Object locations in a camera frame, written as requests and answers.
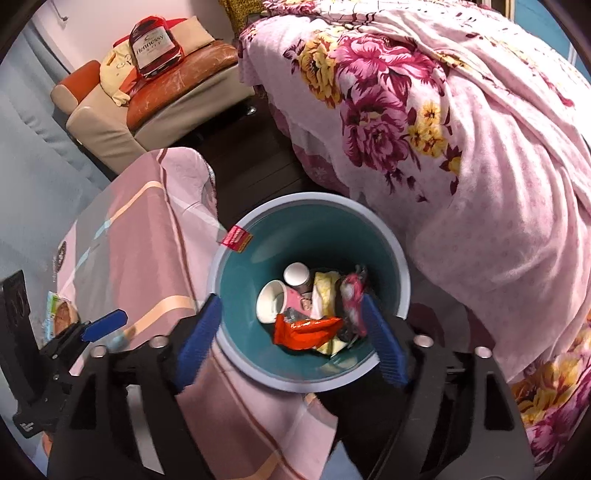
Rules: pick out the grey-blue curtain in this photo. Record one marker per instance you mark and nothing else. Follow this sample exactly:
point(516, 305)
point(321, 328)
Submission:
point(27, 161)

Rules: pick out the pink striped tablecloth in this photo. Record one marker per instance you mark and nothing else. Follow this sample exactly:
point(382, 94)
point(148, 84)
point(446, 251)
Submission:
point(138, 240)

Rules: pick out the teal trash bin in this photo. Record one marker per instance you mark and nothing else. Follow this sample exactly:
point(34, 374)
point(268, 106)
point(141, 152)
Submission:
point(286, 230)

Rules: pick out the pink floral blanket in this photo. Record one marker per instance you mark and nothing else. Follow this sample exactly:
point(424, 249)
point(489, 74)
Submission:
point(485, 184)

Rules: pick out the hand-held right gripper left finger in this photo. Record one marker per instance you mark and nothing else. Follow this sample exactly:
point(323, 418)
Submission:
point(198, 344)

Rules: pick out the pink paper cup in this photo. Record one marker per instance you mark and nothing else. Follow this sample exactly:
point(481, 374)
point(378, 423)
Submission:
point(270, 302)

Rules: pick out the white paper cup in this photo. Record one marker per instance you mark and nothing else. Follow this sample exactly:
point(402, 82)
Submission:
point(295, 274)

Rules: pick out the beige and orange sofa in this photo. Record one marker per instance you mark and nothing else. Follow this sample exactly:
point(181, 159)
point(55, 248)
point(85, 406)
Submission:
point(152, 115)

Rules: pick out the bottle-shaped cushion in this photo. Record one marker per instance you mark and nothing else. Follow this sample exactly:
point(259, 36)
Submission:
point(154, 46)

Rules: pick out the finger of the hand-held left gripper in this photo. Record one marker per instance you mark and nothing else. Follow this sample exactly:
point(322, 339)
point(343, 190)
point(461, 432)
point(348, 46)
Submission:
point(106, 325)

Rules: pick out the yellow snack wrapper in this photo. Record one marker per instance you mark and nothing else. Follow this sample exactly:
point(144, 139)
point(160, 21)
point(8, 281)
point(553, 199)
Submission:
point(325, 288)

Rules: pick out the red snack wrapper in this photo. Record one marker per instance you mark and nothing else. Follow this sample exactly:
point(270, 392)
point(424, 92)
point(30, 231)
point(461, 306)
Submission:
point(304, 330)

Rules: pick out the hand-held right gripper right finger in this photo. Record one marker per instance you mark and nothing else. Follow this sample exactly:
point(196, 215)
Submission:
point(385, 344)

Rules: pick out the yellow cloth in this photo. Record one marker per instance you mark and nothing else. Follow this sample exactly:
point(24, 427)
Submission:
point(115, 74)

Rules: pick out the beige pillow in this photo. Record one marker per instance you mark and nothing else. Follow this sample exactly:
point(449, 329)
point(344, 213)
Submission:
point(196, 32)

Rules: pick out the gold patterned cloth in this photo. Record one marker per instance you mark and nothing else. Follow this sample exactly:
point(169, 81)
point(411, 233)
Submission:
point(240, 14)

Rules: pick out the green and white snack packet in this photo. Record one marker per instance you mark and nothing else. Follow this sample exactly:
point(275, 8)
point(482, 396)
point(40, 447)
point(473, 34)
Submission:
point(60, 316)

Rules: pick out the pink snack wrapper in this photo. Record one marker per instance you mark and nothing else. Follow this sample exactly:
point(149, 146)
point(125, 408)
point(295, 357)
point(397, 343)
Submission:
point(351, 295)

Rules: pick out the red wrapper on bin rim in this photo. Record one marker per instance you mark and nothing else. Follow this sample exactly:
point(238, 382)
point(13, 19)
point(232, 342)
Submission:
point(236, 240)

